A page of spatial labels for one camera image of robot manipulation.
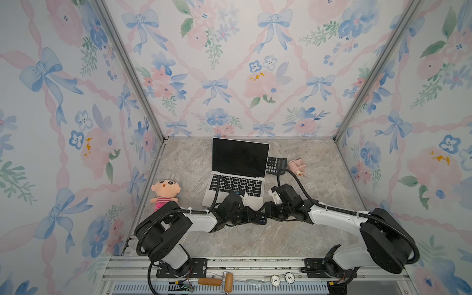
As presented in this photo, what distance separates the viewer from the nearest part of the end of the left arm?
0.70m

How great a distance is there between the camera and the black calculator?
3.40 ft

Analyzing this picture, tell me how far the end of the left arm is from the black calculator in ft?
0.92
